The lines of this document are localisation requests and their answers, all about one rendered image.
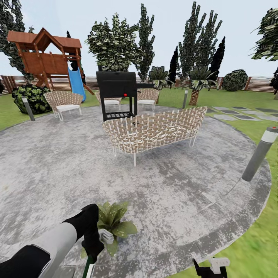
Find insectifuge atomizer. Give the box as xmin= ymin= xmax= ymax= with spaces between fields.
xmin=82 ymin=254 xmax=95 ymax=278

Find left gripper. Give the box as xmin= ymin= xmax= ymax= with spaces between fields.
xmin=81 ymin=230 xmax=105 ymax=264

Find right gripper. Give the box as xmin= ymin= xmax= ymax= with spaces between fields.
xmin=193 ymin=259 xmax=227 ymax=278

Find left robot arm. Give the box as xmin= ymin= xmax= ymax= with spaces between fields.
xmin=0 ymin=204 xmax=114 ymax=278

